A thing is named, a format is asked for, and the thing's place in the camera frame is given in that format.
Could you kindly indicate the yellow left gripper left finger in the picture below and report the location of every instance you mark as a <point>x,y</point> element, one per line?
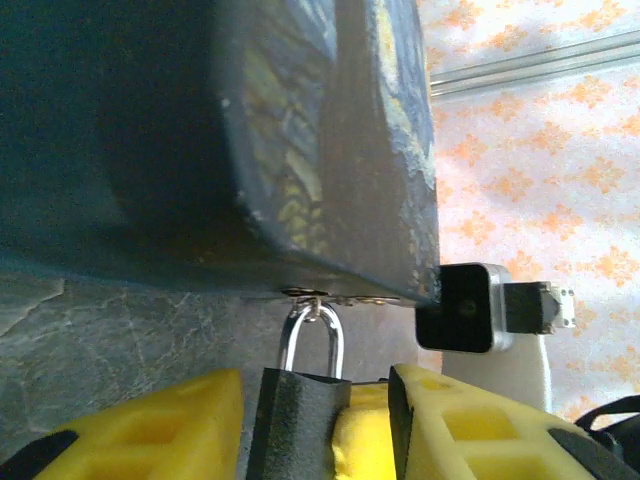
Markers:
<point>150,435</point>

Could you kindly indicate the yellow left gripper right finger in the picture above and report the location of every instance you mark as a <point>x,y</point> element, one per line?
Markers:
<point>490,440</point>

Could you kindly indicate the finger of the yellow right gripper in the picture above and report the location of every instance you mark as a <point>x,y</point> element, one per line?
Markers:
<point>367,435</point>

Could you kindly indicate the black padlock with silver shackle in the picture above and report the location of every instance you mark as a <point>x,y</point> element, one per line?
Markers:
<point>295,420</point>

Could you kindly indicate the starry night painted box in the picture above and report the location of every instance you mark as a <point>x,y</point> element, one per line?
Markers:
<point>175,140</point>

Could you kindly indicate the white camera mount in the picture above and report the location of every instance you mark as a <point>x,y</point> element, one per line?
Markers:
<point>510,375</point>

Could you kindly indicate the black and silver camera box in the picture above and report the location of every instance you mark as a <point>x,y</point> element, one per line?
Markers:
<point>455,310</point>

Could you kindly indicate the aluminium rail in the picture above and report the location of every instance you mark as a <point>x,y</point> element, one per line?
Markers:
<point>540,62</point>

